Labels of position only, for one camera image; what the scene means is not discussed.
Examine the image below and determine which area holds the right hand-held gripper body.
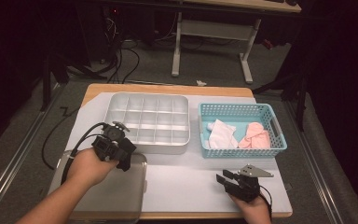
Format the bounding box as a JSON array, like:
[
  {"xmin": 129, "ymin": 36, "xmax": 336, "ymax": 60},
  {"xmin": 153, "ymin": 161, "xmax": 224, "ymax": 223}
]
[{"xmin": 225, "ymin": 163, "xmax": 274, "ymax": 203}]

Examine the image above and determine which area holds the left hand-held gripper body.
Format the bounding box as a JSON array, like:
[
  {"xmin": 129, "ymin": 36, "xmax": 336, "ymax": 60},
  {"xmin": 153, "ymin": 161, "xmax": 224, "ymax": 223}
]
[{"xmin": 91, "ymin": 120, "xmax": 131, "ymax": 162}]

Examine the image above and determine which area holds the light blue perforated basket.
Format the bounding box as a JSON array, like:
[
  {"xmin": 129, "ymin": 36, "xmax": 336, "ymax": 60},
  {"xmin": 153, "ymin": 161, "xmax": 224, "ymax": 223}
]
[{"xmin": 198, "ymin": 102, "xmax": 288, "ymax": 160}]

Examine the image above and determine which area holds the white divided storage box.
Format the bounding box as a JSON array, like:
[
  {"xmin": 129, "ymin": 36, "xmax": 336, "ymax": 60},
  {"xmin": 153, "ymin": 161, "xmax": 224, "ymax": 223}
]
[{"xmin": 103, "ymin": 91, "xmax": 191, "ymax": 156}]

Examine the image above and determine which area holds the translucent grey box lid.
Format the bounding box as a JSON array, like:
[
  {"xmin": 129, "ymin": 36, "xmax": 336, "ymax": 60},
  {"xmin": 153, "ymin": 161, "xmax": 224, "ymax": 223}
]
[{"xmin": 48, "ymin": 150, "xmax": 148, "ymax": 223}]

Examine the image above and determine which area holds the person's right hand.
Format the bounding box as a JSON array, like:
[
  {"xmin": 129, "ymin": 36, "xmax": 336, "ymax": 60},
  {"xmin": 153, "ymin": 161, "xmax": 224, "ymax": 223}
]
[{"xmin": 229, "ymin": 192, "xmax": 273, "ymax": 224}]

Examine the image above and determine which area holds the person's left hand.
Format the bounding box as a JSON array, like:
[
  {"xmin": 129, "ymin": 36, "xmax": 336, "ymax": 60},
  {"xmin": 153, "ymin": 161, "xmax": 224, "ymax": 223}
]
[{"xmin": 66, "ymin": 147, "xmax": 119, "ymax": 188}]

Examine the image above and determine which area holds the white table cover sheet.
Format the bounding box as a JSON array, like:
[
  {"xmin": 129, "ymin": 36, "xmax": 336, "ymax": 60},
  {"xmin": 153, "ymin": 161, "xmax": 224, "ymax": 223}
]
[{"xmin": 66, "ymin": 91, "xmax": 293, "ymax": 214}]

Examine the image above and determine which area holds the pink sock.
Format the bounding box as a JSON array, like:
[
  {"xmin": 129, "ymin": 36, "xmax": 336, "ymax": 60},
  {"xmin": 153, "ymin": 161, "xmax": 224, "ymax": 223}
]
[
  {"xmin": 246, "ymin": 121, "xmax": 266, "ymax": 138},
  {"xmin": 238, "ymin": 130, "xmax": 272, "ymax": 149}
]

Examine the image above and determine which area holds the black metal stand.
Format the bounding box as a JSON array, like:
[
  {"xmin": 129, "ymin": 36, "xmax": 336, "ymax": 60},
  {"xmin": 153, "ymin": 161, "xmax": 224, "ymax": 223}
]
[
  {"xmin": 40, "ymin": 52, "xmax": 108, "ymax": 112},
  {"xmin": 253, "ymin": 71, "xmax": 311, "ymax": 132}
]

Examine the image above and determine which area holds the dark equipment with red light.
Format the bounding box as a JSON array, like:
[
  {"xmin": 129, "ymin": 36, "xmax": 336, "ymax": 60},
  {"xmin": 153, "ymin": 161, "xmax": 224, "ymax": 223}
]
[{"xmin": 101, "ymin": 4, "xmax": 125, "ymax": 63}]

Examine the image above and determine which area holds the white-framed desk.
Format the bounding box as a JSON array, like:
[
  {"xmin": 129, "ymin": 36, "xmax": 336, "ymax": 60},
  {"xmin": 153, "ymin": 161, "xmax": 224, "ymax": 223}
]
[{"xmin": 171, "ymin": 0, "xmax": 302, "ymax": 85}]

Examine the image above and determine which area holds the right hand-held gripper cable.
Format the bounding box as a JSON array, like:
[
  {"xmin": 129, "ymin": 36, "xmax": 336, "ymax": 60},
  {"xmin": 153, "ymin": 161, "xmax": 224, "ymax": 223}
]
[{"xmin": 259, "ymin": 185, "xmax": 273, "ymax": 222}]

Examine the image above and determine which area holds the hand-held gripper cable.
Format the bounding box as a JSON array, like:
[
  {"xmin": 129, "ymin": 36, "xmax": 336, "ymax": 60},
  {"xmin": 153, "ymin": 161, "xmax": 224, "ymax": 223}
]
[
  {"xmin": 259, "ymin": 185, "xmax": 273, "ymax": 222},
  {"xmin": 60, "ymin": 121, "xmax": 110, "ymax": 186}
]

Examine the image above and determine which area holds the left hand-held gripper cable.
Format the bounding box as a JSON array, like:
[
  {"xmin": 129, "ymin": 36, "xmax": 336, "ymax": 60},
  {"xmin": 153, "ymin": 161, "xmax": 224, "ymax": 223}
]
[{"xmin": 60, "ymin": 121, "xmax": 110, "ymax": 186}]

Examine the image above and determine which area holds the thin black floor cable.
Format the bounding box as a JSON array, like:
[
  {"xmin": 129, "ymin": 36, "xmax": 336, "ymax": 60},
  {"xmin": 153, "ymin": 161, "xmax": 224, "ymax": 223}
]
[{"xmin": 41, "ymin": 106, "xmax": 80, "ymax": 172}]

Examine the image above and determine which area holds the metal floor rail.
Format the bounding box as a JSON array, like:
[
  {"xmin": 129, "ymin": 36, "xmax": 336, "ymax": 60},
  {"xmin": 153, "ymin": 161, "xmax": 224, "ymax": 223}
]
[
  {"xmin": 283, "ymin": 101, "xmax": 346, "ymax": 224},
  {"xmin": 0, "ymin": 85, "xmax": 63, "ymax": 218}
]

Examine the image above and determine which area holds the black floor cable bundle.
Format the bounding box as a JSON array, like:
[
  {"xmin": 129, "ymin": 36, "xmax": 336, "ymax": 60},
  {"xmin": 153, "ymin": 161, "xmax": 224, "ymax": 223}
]
[{"xmin": 103, "ymin": 17, "xmax": 141, "ymax": 85}]

